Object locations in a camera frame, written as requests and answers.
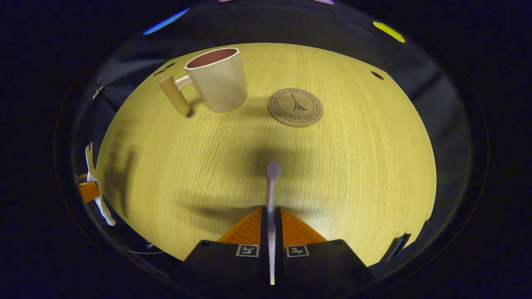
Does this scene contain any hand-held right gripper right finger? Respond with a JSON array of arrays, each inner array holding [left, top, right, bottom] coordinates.
[[273, 206, 374, 291]]

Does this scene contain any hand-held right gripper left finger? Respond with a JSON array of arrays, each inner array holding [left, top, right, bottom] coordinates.
[[177, 206, 269, 291]]

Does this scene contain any white toothpaste tube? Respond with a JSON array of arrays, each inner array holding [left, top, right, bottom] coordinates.
[[85, 142, 116, 227]]

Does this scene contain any white toothbrush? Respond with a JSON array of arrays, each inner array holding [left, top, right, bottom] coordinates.
[[266, 161, 282, 285]]

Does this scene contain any round cork coaster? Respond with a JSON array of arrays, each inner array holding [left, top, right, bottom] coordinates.
[[267, 88, 324, 127]]

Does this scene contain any beige cup with wooden handle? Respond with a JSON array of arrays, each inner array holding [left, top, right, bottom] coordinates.
[[158, 48, 249, 116]]

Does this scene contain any light wooden desktop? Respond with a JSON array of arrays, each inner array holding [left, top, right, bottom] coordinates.
[[95, 42, 438, 268]]

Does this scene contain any black backdrop cloth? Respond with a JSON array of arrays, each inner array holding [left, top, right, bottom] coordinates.
[[73, 0, 474, 266]]

